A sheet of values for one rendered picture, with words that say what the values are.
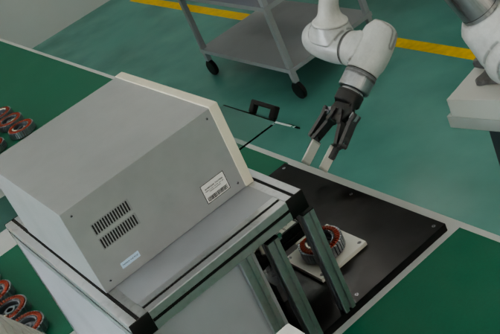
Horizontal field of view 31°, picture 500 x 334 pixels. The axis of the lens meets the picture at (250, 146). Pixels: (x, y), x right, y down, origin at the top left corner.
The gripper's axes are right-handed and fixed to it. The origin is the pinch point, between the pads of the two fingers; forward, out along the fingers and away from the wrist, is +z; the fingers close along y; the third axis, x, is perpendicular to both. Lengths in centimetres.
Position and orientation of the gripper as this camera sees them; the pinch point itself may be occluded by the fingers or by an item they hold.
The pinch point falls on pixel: (318, 158)
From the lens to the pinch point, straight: 242.5
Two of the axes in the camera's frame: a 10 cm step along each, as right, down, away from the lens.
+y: -5.6, -2.1, 8.0
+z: -4.6, 8.9, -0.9
